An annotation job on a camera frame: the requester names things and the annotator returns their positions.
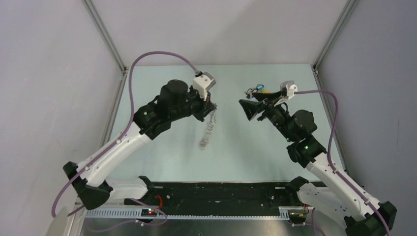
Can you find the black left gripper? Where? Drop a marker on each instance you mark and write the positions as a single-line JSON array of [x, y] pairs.
[[206, 107]]

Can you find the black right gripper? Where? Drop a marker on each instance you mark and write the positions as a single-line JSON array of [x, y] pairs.
[[250, 108]]

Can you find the large metal keyring disc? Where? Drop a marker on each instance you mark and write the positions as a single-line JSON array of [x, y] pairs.
[[204, 141]]

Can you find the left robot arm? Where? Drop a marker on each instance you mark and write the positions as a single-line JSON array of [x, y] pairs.
[[176, 101]]

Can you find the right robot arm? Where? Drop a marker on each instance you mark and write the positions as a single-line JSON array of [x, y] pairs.
[[344, 201]]

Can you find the bunch of coloured keys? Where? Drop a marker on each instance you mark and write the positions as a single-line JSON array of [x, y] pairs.
[[259, 88]]

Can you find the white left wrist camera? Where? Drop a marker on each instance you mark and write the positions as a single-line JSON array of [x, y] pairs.
[[203, 83]]

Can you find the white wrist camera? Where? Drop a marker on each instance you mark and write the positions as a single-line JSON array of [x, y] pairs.
[[203, 83], [288, 89]]

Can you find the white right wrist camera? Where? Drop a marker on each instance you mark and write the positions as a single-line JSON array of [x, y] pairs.
[[288, 89]]

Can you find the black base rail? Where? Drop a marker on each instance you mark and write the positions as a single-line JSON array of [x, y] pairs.
[[221, 198]]

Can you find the right aluminium frame post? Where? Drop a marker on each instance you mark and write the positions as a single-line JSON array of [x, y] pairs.
[[335, 32]]

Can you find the aluminium frame post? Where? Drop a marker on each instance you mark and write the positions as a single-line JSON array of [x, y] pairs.
[[102, 30], [335, 32]]

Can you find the left aluminium frame post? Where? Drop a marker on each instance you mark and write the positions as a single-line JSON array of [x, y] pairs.
[[102, 30]]

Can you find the white slotted cable duct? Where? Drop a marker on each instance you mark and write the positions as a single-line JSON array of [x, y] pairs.
[[149, 214]]

